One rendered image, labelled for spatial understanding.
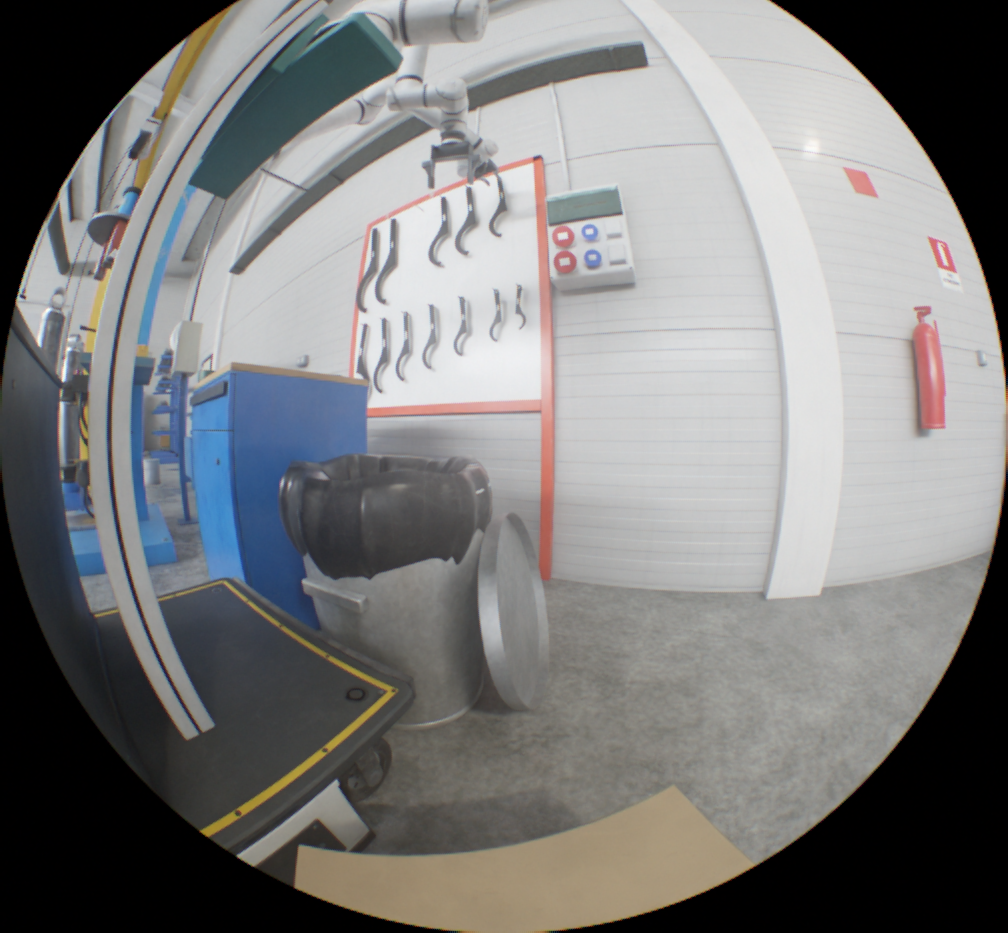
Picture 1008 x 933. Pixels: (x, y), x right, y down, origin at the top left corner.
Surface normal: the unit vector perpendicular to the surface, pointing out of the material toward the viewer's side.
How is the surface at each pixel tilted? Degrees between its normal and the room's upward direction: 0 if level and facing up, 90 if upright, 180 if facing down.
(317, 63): 180
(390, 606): 93
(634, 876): 0
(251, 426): 90
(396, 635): 93
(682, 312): 90
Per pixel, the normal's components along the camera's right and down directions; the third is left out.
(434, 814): 0.00, -1.00
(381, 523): 0.30, 0.00
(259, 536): 0.90, 0.00
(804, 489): -0.44, 0.00
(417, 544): 0.52, 0.24
